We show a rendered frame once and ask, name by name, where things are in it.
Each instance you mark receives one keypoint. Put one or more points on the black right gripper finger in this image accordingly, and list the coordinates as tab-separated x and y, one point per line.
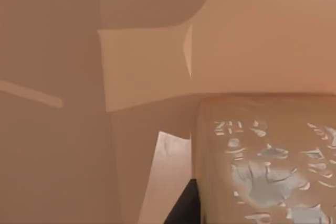
189	203

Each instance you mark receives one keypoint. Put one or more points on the salmon-coloured box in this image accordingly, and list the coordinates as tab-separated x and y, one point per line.
105	51

